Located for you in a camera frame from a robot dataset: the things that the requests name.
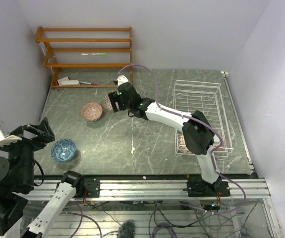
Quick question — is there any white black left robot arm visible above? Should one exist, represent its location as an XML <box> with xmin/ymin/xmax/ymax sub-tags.
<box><xmin>0</xmin><ymin>118</ymin><xmax>85</xmax><ymax>238</ymax></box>

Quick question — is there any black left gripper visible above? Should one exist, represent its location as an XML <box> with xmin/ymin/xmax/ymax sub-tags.
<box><xmin>0</xmin><ymin>116</ymin><xmax>54</xmax><ymax>188</ymax></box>

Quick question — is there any wooden shelf rack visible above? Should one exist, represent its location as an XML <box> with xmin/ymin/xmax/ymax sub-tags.
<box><xmin>34</xmin><ymin>26</ymin><xmax>133</xmax><ymax>89</ymax></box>

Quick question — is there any white bowl red diamond outside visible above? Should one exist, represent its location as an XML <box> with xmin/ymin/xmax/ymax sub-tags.
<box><xmin>177</xmin><ymin>135</ymin><xmax>192</xmax><ymax>154</ymax></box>

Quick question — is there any aluminium rail base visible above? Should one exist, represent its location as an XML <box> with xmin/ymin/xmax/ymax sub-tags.
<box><xmin>30</xmin><ymin>177</ymin><xmax>272</xmax><ymax>201</ymax></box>

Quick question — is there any pink white marker pen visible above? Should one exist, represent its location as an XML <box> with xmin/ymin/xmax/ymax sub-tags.
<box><xmin>79</xmin><ymin>81</ymin><xmax>98</xmax><ymax>86</ymax></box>

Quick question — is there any green white marker pen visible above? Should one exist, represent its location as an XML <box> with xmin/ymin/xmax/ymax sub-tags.
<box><xmin>81</xmin><ymin>53</ymin><xmax>106</xmax><ymax>56</ymax></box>

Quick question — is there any white eraser block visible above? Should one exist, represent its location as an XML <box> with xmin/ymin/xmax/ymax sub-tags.
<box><xmin>61</xmin><ymin>80</ymin><xmax>80</xmax><ymax>86</ymax></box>

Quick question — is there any white wire dish rack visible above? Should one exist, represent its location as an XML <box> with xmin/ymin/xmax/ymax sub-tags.
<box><xmin>172</xmin><ymin>80</ymin><xmax>233</xmax><ymax>160</ymax></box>

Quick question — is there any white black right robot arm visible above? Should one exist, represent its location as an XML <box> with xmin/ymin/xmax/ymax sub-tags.
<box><xmin>108</xmin><ymin>83</ymin><xmax>223</xmax><ymax>196</ymax></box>

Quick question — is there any blue swirl pattern bowl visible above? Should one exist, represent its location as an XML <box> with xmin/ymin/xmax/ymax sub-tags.
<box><xmin>51</xmin><ymin>139</ymin><xmax>76</xmax><ymax>162</ymax></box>

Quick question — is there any red drop pattern bowl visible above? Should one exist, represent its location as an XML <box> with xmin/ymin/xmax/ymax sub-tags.
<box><xmin>81</xmin><ymin>102</ymin><xmax>103</xmax><ymax>121</ymax></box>

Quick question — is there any brown flower grid bowl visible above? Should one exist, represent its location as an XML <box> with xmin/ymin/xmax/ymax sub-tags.
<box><xmin>101</xmin><ymin>95</ymin><xmax>114</xmax><ymax>112</ymax></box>

